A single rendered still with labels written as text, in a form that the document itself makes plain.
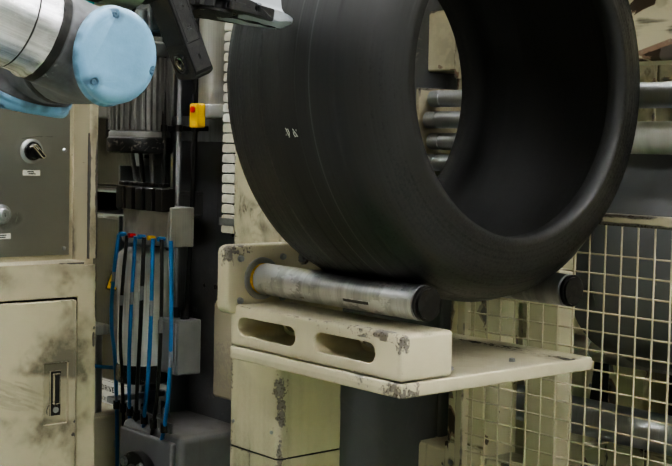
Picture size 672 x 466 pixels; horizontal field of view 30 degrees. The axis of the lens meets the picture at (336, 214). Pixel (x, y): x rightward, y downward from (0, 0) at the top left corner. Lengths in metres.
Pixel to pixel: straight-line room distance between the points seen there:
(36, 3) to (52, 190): 0.95
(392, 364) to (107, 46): 0.59
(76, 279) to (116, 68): 0.92
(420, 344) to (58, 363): 0.71
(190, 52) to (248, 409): 0.73
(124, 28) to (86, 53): 0.05
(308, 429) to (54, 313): 0.44
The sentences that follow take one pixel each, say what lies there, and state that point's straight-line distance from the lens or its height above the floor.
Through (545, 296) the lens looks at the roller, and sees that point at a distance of 1.77.
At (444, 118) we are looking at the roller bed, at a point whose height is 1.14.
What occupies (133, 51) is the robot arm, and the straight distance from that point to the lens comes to 1.18.
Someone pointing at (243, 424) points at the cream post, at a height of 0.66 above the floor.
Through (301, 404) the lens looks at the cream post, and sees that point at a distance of 1.93.
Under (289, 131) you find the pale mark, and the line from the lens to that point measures 1.53.
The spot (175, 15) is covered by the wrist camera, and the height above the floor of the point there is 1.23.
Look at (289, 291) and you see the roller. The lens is 1.73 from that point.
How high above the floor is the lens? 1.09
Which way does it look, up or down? 3 degrees down
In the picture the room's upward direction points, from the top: 1 degrees clockwise
